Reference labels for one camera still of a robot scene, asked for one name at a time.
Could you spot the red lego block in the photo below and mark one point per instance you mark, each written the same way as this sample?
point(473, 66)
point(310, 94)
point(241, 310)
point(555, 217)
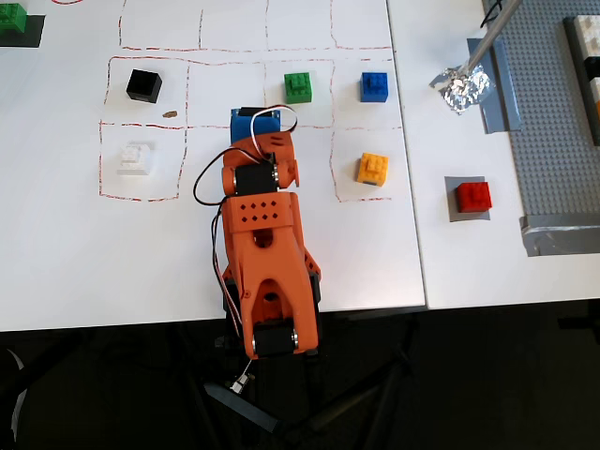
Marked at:
point(474, 197)

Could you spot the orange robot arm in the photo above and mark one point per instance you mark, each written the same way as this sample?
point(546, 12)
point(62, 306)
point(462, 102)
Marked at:
point(262, 262)

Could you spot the green lego block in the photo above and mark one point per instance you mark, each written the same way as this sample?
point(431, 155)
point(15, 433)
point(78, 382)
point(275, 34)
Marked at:
point(11, 19)
point(298, 88)

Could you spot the black lego block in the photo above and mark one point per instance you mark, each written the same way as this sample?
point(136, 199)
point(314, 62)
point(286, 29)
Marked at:
point(143, 86)

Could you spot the white lego block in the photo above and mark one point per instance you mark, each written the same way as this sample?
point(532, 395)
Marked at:
point(135, 159)

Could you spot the orange lego block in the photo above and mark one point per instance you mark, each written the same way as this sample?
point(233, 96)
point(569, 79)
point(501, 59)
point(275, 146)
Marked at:
point(372, 169)

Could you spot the blue lego block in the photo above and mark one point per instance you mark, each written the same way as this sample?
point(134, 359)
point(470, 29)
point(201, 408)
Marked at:
point(374, 86)

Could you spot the grey square tape marker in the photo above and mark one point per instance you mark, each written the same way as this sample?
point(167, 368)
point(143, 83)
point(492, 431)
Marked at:
point(451, 206)

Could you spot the black square tape marker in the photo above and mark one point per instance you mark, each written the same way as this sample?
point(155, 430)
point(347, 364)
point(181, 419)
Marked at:
point(35, 33)

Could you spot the small brown scrap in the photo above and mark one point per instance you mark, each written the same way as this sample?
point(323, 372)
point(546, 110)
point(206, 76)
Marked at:
point(170, 114)

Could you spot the crumpled aluminium foil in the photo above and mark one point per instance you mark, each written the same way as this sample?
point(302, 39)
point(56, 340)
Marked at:
point(461, 91)

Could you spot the grey tape strip under foil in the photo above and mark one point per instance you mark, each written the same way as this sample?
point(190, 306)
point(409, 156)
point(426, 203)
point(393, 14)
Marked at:
point(501, 117)

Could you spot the metal pole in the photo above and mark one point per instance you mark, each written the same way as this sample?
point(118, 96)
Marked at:
point(490, 40)

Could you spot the grey lego baseplate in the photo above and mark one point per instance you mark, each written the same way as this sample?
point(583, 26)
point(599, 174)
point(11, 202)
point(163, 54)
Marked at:
point(544, 117)

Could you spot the grey tape on baseplate corner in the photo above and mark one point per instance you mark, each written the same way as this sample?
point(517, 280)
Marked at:
point(558, 234)

